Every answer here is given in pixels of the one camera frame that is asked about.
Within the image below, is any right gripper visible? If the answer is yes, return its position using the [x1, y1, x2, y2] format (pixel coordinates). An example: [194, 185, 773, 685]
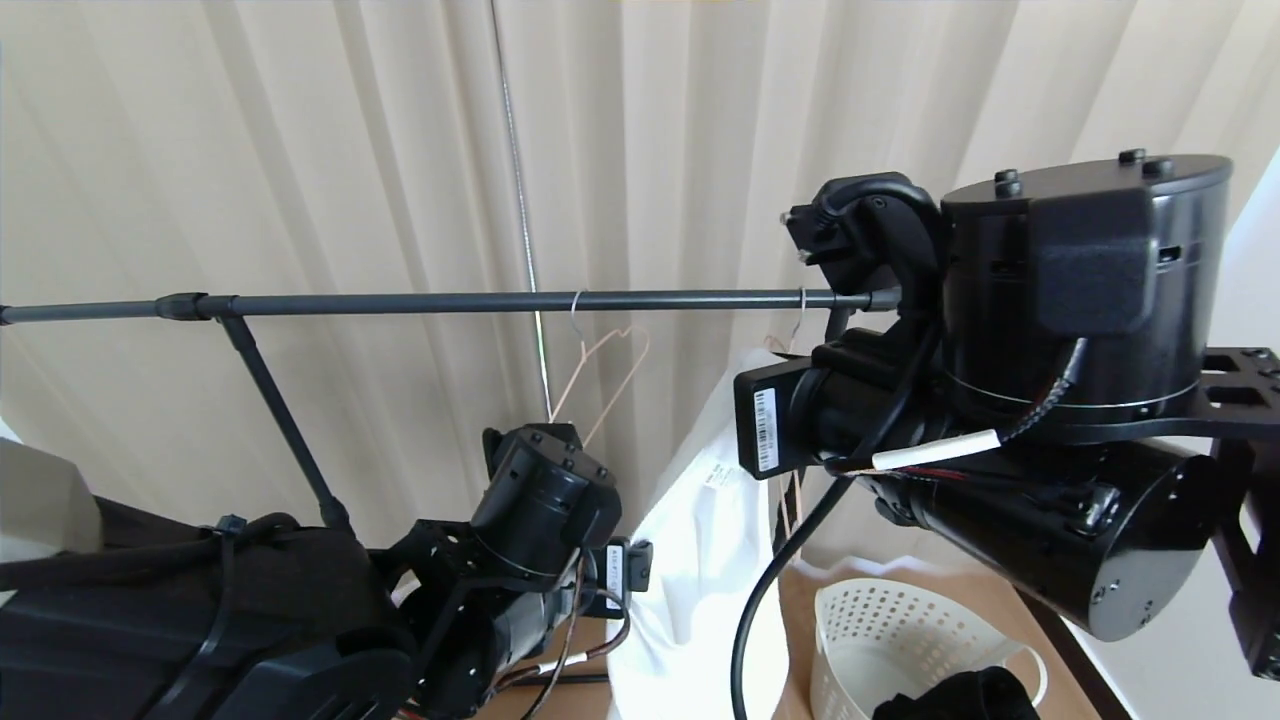
[735, 335, 1223, 643]

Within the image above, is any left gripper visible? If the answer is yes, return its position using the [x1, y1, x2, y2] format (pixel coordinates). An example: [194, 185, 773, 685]
[415, 538, 653, 720]

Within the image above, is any white printed t-shirt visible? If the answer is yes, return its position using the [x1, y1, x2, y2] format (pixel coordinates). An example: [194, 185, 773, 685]
[608, 348, 801, 720]

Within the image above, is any pink clothes hanger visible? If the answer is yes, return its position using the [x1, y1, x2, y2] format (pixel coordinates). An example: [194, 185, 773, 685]
[548, 292, 651, 448]
[762, 288, 809, 546]

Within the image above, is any white laundry basket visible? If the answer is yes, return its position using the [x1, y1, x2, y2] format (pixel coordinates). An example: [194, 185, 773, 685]
[810, 578, 1049, 720]

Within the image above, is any black clothes rack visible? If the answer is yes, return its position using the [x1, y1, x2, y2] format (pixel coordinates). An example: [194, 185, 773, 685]
[0, 288, 903, 691]

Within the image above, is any black garment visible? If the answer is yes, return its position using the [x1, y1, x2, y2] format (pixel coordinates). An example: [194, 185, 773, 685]
[872, 667, 1041, 720]

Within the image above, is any beige curtain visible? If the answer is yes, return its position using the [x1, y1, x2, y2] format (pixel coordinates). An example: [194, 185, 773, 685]
[0, 0, 1280, 561]

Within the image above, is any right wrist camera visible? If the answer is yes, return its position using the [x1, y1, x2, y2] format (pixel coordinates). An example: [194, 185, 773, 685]
[783, 172, 943, 321]

